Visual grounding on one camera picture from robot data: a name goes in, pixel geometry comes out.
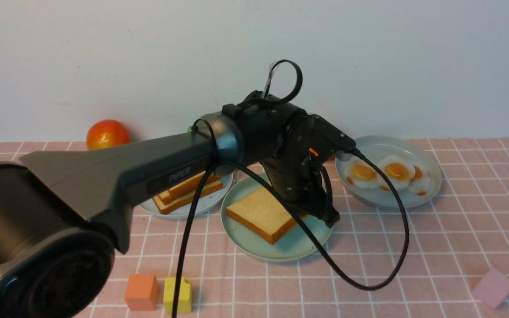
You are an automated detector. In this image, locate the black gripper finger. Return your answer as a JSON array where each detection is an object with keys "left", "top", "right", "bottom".
[{"left": 312, "top": 194, "right": 341, "bottom": 229}]

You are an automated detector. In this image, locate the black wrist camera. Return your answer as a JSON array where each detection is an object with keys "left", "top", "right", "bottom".
[{"left": 309, "top": 114, "right": 356, "bottom": 163}]

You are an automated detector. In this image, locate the fried egg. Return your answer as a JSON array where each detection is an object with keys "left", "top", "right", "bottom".
[
  {"left": 344, "top": 159, "right": 378, "bottom": 190},
  {"left": 376, "top": 155, "right": 416, "bottom": 191},
  {"left": 407, "top": 164, "right": 431, "bottom": 196}
]

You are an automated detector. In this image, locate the yellow notched block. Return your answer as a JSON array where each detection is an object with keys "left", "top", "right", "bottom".
[{"left": 163, "top": 276, "right": 193, "bottom": 314}]

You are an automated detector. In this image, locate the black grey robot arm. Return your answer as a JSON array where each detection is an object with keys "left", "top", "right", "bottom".
[{"left": 0, "top": 92, "right": 342, "bottom": 318}]

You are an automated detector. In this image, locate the teal center plate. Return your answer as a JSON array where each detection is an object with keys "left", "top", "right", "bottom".
[{"left": 220, "top": 177, "right": 317, "bottom": 262}]

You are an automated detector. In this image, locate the grey blue egg plate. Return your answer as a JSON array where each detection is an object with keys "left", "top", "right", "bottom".
[{"left": 335, "top": 136, "right": 442, "bottom": 208}]

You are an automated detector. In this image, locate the light blue bread plate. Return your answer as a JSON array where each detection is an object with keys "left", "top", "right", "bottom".
[{"left": 140, "top": 174, "right": 234, "bottom": 220}]

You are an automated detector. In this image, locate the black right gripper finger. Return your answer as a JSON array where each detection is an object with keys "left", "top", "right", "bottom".
[{"left": 291, "top": 202, "right": 315, "bottom": 218}]

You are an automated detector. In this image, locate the pink cube block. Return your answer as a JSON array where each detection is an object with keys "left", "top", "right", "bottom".
[{"left": 472, "top": 268, "right": 509, "bottom": 310}]

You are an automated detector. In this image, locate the orange cube block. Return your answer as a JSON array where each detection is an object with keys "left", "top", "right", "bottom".
[{"left": 125, "top": 274, "right": 159, "bottom": 311}]

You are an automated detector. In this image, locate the toast slice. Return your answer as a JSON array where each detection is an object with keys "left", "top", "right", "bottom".
[
  {"left": 153, "top": 180, "right": 224, "bottom": 215},
  {"left": 153, "top": 172, "right": 224, "bottom": 205},
  {"left": 226, "top": 187, "right": 297, "bottom": 244}
]

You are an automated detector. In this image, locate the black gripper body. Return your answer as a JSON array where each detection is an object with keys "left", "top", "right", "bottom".
[{"left": 261, "top": 116, "right": 326, "bottom": 208}]

